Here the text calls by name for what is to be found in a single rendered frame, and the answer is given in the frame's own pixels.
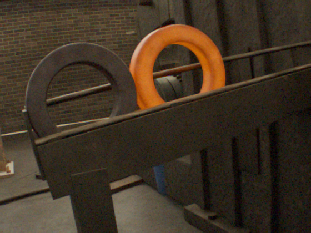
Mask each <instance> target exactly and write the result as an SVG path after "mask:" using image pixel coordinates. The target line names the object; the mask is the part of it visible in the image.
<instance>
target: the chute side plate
mask: <svg viewBox="0 0 311 233"><path fill-rule="evenodd" d="M309 107H311V68H309V69H307V70H306V69H305V70H303V71H298V72H296V73H292V74H288V75H284V76H282V77H279V78H274V79H271V80H266V81H264V82H261V83H258V84H257V83H256V84H252V85H249V86H247V87H244V88H239V89H236V90H232V91H229V92H226V93H222V94H217V95H214V96H211V97H207V98H204V99H201V100H197V101H194V102H190V103H187V104H183V105H179V106H177V107H173V108H169V109H166V110H162V111H159V112H156V113H152V114H148V115H145V116H141V117H138V118H135V119H131V120H127V121H124V122H121V123H117V124H113V125H110V126H106V127H104V128H100V129H97V130H93V131H90V132H87V133H81V134H78V135H75V136H72V137H69V138H66V139H63V140H58V141H54V142H52V143H49V144H46V145H45V144H44V145H41V146H38V147H37V151H38V155H39V158H40V160H41V164H42V168H43V171H44V174H45V176H46V180H47V183H48V187H49V190H50V193H51V195H52V198H53V200H56V199H60V198H62V197H65V196H68V195H72V194H74V192H73V185H72V182H71V175H72V174H76V173H77V174H78V173H83V172H86V171H93V170H97V169H102V168H107V170H108V175H109V182H113V181H115V180H118V179H121V178H125V177H128V176H130V175H133V174H136V173H138V172H141V171H143V170H147V169H151V168H154V167H156V166H159V165H162V164H165V163H168V162H170V161H173V160H176V159H179V158H182V157H184V156H187V155H190V154H193V153H196V152H198V151H200V150H203V149H206V148H207V147H210V146H213V145H216V144H218V143H221V142H223V141H226V140H229V139H231V138H234V137H236V136H239V135H242V134H244V133H247V132H249V131H252V130H254V129H257V128H260V127H261V126H264V125H267V124H269V123H272V122H274V121H277V120H280V119H283V118H285V117H287V116H289V115H291V114H294V113H297V112H299V111H302V110H304V109H306V108H309Z"/></svg>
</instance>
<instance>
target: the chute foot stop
mask: <svg viewBox="0 0 311 233"><path fill-rule="evenodd" d="M22 113H23V117H24V121H25V123H26V129H27V131H28V135H29V139H30V143H31V147H32V150H33V153H34V157H35V159H36V163H37V166H38V170H39V172H40V175H41V178H42V180H43V181H46V177H45V174H44V171H43V168H42V164H41V160H40V158H39V155H38V151H37V146H36V142H35V140H34V136H33V133H32V128H31V124H30V121H29V118H28V113H27V111H26V110H22Z"/></svg>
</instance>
